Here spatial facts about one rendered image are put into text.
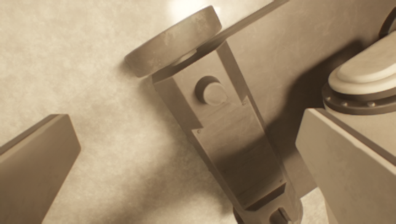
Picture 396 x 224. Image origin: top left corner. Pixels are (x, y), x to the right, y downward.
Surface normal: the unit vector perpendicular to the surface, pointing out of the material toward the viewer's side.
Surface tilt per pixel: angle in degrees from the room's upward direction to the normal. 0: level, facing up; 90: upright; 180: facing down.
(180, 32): 6
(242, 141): 0
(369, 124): 90
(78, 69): 0
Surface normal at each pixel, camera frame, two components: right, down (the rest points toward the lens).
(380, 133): -0.48, -0.79
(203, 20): 0.61, -0.04
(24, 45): 0.22, 0.29
